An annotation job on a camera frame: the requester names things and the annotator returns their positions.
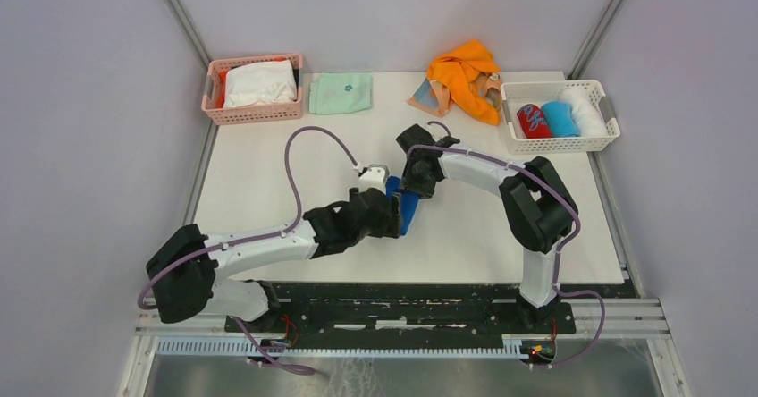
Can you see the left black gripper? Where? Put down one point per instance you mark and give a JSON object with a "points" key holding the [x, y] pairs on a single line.
{"points": [[389, 224]]}

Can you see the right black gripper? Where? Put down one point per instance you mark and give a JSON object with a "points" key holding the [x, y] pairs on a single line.
{"points": [[426, 190]]}

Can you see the blue microfiber towel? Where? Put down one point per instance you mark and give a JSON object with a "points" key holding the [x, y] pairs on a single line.
{"points": [[404, 203]]}

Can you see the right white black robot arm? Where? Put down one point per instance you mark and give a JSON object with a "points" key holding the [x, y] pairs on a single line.
{"points": [[542, 215]]}

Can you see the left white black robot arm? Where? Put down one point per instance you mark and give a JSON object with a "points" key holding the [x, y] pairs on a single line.
{"points": [[194, 273]]}

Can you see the patterned peach towel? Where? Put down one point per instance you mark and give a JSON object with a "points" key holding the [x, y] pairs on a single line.
{"points": [[434, 98]]}

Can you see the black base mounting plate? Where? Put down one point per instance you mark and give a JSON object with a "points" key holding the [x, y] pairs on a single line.
{"points": [[410, 316]]}

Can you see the orange crumpled towel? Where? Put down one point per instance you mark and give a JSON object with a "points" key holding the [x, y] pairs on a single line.
{"points": [[458, 70]]}

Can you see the mint green folded towel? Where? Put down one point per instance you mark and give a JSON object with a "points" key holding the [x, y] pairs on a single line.
{"points": [[340, 93]]}

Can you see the white plastic basket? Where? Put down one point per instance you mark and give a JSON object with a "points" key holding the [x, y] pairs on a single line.
{"points": [[517, 94]]}

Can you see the red rolled towel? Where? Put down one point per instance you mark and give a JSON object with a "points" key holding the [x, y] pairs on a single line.
{"points": [[533, 122]]}

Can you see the pink plastic basket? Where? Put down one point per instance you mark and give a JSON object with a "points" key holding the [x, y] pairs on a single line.
{"points": [[212, 102]]}

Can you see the light blue rolled towel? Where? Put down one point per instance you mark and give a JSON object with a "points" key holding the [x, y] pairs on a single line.
{"points": [[558, 117]]}

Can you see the white towel in pink basket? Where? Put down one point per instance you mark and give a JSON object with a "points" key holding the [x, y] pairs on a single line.
{"points": [[262, 83]]}

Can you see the white rolled towel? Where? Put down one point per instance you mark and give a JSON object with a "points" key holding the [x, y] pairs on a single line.
{"points": [[583, 113]]}

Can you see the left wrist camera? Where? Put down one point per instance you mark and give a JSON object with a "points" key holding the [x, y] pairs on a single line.
{"points": [[373, 177]]}

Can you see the white slotted cable duct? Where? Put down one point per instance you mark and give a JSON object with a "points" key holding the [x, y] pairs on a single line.
{"points": [[242, 347]]}

